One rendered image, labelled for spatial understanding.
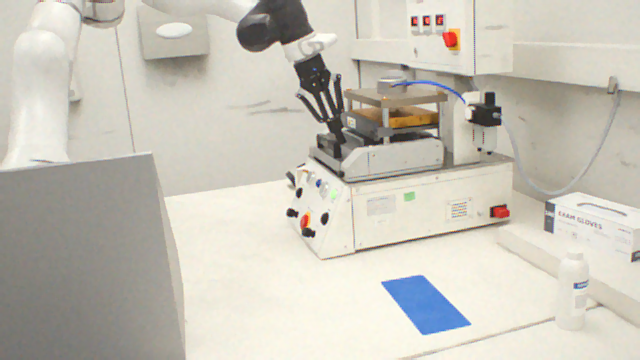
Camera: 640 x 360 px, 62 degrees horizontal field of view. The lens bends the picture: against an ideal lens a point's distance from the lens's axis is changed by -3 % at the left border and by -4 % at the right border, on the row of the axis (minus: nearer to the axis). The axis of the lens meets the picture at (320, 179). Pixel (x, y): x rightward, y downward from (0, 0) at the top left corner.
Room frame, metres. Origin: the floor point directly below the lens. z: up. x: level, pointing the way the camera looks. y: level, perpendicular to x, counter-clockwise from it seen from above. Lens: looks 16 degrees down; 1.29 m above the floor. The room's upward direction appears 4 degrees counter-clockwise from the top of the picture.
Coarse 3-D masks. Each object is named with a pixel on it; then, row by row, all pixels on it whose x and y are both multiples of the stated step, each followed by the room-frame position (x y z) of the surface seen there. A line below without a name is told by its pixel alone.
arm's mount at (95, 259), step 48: (0, 192) 0.77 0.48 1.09; (48, 192) 0.78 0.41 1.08; (96, 192) 0.80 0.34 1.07; (144, 192) 0.82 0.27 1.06; (0, 240) 0.77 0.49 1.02; (48, 240) 0.78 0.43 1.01; (96, 240) 0.80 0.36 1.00; (144, 240) 0.81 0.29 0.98; (0, 288) 0.76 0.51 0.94; (48, 288) 0.78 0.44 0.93; (96, 288) 0.79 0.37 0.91; (144, 288) 0.81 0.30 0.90; (0, 336) 0.76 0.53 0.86; (48, 336) 0.77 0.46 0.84; (96, 336) 0.79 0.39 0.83; (144, 336) 0.81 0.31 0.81
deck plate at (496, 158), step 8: (480, 152) 1.45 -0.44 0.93; (312, 160) 1.51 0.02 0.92; (448, 160) 1.38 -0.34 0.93; (488, 160) 1.35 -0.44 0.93; (496, 160) 1.35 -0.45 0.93; (504, 160) 1.34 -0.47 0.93; (512, 160) 1.35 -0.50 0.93; (328, 168) 1.39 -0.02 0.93; (448, 168) 1.30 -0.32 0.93; (456, 168) 1.31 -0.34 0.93; (464, 168) 1.31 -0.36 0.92; (336, 176) 1.31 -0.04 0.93; (392, 176) 1.27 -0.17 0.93; (400, 176) 1.26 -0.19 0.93; (408, 176) 1.27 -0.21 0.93; (416, 176) 1.27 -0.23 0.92; (352, 184) 1.23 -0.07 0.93; (360, 184) 1.23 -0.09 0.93; (368, 184) 1.24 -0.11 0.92
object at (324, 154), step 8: (352, 136) 1.39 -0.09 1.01; (344, 144) 1.46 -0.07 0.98; (352, 144) 1.40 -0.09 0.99; (360, 144) 1.34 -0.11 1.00; (320, 152) 1.44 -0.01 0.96; (328, 152) 1.40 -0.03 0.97; (344, 152) 1.39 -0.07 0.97; (320, 160) 1.44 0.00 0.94; (328, 160) 1.37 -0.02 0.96; (336, 160) 1.31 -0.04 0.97; (344, 160) 1.30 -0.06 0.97; (336, 168) 1.31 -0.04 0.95
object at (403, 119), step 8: (352, 112) 1.50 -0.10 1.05; (360, 112) 1.46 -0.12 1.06; (368, 112) 1.45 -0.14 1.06; (376, 112) 1.44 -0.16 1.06; (392, 112) 1.42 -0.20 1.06; (400, 112) 1.42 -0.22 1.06; (408, 112) 1.41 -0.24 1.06; (416, 112) 1.40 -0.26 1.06; (424, 112) 1.39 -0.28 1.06; (432, 112) 1.38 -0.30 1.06; (376, 120) 1.34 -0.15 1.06; (392, 120) 1.34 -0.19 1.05; (400, 120) 1.34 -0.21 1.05; (408, 120) 1.35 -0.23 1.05; (416, 120) 1.35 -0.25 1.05; (424, 120) 1.34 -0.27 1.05; (432, 120) 1.37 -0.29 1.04; (392, 128) 1.34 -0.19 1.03; (400, 128) 1.35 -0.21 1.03; (408, 128) 1.35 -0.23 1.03; (416, 128) 1.35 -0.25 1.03; (424, 128) 1.36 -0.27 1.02; (432, 128) 1.37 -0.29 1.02
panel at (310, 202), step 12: (312, 168) 1.48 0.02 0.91; (324, 180) 1.37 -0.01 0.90; (336, 180) 1.30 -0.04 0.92; (312, 192) 1.41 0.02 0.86; (336, 192) 1.26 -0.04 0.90; (300, 204) 1.46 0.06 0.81; (312, 204) 1.38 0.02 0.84; (324, 204) 1.31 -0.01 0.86; (336, 204) 1.24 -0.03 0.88; (288, 216) 1.52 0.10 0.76; (300, 216) 1.43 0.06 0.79; (312, 216) 1.35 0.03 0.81; (300, 228) 1.40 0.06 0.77; (312, 228) 1.32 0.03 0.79; (324, 228) 1.25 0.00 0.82; (312, 240) 1.29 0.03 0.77
